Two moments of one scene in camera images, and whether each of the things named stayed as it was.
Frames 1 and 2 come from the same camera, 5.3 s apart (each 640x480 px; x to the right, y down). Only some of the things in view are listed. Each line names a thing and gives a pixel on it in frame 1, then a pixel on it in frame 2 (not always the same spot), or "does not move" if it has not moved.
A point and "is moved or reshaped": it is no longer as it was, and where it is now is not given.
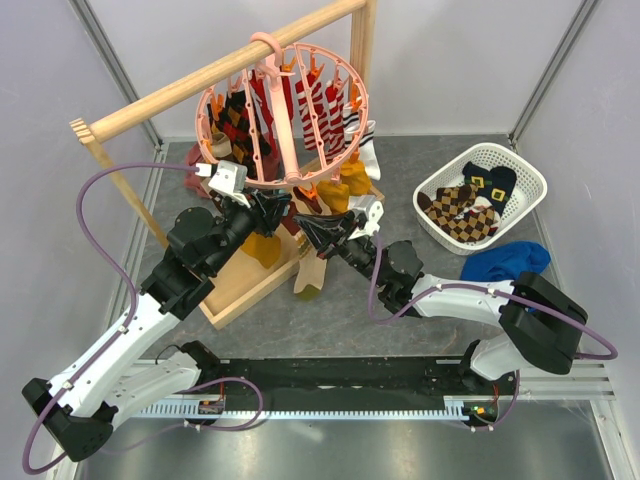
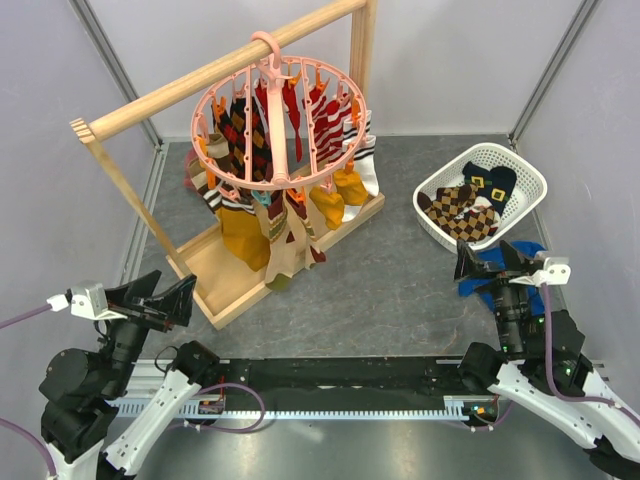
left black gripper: (269, 214) → (174, 305)
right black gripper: (329, 233) → (467, 264)
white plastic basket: (529, 185) does not move
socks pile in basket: (471, 211) does not move
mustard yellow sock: (266, 250) is moved or reshaped
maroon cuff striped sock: (289, 220) is moved or reshaped
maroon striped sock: (311, 272) → (272, 213)
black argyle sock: (236, 126) → (262, 148)
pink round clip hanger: (286, 123) is moved or reshaped
